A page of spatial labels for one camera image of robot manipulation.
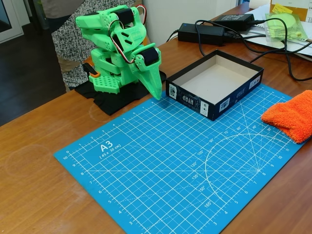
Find red white black servo wire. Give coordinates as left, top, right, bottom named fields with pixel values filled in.
left=108, top=4, right=148, bottom=65

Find yellow sticky note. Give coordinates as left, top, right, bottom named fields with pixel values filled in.
left=272, top=2, right=293, bottom=15

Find black long power cable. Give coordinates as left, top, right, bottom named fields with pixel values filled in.
left=253, top=18, right=312, bottom=81

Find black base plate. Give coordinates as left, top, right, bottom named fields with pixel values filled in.
left=74, top=69, right=167, bottom=117

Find black looped power cable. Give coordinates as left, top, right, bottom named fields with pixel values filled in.
left=194, top=19, right=242, bottom=58

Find plastic bag green parts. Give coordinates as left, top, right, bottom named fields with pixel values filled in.
left=265, top=12, right=309, bottom=46

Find thin grey cable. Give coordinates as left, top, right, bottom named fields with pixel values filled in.
left=166, top=29, right=181, bottom=44

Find blue A3 cutting mat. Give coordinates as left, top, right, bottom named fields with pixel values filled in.
left=53, top=84, right=304, bottom=234

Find black power adapter labelled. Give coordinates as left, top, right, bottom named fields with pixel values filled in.
left=213, top=14, right=255, bottom=32

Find person in speckled dress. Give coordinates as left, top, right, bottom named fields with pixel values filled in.
left=41, top=0, right=147, bottom=88

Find brown cardboard box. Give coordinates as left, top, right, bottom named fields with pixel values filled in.
left=270, top=0, right=312, bottom=22

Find black power adapter blue light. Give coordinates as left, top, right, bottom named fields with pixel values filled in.
left=177, top=22, right=226, bottom=46

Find orange black table clamp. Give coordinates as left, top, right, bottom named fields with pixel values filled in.
left=82, top=62, right=100, bottom=79

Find white framed glass door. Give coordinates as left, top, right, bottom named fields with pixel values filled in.
left=0, top=0, right=24, bottom=45

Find black adapter output cable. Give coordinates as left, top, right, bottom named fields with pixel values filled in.
left=223, top=31, right=312, bottom=55

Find orange fluffy cloth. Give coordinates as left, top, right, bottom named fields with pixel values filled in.
left=260, top=89, right=312, bottom=144

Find black short cable piece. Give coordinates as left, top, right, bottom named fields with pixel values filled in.
left=250, top=50, right=271, bottom=63

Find dark blue cardboard box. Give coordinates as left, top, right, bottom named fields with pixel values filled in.
left=165, top=49, right=265, bottom=121

